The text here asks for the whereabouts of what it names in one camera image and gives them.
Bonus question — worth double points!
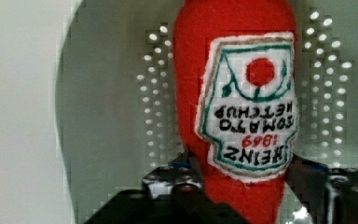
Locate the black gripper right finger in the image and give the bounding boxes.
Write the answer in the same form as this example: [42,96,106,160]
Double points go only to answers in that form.
[286,155,358,224]

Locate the red plush ketchup bottle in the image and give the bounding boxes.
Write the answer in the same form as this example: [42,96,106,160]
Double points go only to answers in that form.
[173,0,299,224]

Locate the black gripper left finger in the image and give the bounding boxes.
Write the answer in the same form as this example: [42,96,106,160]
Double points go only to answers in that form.
[142,152,205,215]

